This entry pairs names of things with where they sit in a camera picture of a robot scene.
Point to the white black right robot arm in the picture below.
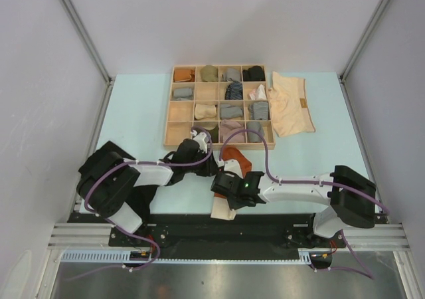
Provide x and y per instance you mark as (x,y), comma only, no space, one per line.
(348,197)

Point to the black rolled underwear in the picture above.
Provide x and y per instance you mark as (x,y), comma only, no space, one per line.
(253,74)

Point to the aluminium corner post right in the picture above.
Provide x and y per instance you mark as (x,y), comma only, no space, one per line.
(366,35)

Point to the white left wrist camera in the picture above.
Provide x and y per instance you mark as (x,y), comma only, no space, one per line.
(203,138)

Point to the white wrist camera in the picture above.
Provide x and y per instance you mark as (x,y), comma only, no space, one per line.
(231,165)
(203,138)

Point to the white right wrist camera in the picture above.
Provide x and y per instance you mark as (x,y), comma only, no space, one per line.
(231,165)

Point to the orange rolled underwear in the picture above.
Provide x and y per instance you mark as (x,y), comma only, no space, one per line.
(184,75)

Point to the grey rolled underwear bottom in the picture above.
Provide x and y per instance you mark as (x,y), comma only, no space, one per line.
(256,132)

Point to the wooden grid organizer tray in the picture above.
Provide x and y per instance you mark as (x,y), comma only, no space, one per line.
(180,118)

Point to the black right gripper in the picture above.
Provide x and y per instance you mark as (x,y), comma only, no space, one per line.
(235,205)

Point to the navy striped rolled underwear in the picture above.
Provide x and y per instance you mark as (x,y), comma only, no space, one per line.
(234,91)

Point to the dark green rolled underwear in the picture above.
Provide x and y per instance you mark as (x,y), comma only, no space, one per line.
(214,132)

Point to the peach underwear flat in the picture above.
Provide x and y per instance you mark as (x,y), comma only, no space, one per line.
(289,109)

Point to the olive rolled underwear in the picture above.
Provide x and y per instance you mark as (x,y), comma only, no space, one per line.
(209,73)

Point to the grey striped rolled underwear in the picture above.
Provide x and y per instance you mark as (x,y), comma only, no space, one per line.
(259,111)

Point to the aluminium corner post left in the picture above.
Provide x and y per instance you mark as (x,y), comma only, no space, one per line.
(86,39)

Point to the black garment pile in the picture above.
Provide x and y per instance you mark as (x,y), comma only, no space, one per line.
(118,188)

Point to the pink white rolled underwear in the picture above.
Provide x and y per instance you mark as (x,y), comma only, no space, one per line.
(258,93)

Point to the aluminium corner post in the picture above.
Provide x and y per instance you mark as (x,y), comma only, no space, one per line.
(86,39)
(366,35)

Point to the grey rolled underwear top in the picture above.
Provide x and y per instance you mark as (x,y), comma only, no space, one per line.
(231,75)

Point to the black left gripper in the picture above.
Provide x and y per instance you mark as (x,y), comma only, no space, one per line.
(210,168)

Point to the grey rolled underwear middle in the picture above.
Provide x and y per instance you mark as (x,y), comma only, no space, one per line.
(228,111)

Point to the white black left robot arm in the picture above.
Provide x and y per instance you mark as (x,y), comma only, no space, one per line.
(168,171)

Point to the grey rolled underwear left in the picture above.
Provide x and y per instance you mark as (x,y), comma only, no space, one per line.
(182,94)

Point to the aluminium frame profile front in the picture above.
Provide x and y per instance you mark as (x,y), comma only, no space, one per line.
(383,237)

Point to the orange and cream underwear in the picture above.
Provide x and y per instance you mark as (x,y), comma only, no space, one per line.
(220,208)

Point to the peach rolled underwear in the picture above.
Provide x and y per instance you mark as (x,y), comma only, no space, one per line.
(204,111)

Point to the white slotted cable duct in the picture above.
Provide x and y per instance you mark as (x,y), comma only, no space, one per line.
(140,257)

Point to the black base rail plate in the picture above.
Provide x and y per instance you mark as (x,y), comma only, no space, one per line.
(246,233)

